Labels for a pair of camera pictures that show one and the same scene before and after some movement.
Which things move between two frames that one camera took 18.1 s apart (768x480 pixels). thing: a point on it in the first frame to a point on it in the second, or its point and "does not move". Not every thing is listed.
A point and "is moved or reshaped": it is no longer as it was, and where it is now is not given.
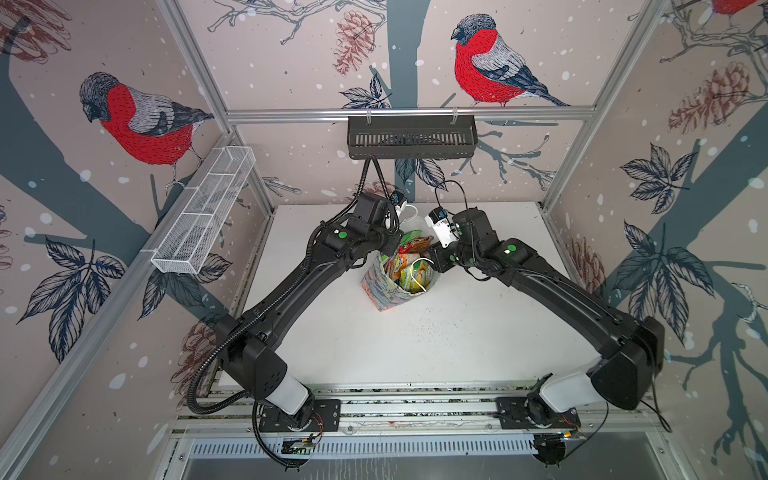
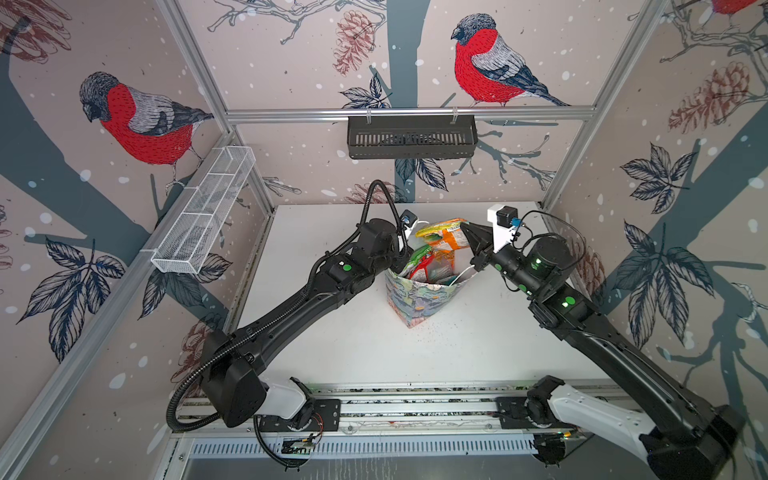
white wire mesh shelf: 185,245 does not move
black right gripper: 437,252 to 486,240
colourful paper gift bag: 381,289 is moved or reshaped
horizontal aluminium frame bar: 409,116 does not move
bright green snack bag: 408,237 is moved or reshaped
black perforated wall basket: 417,137 does not move
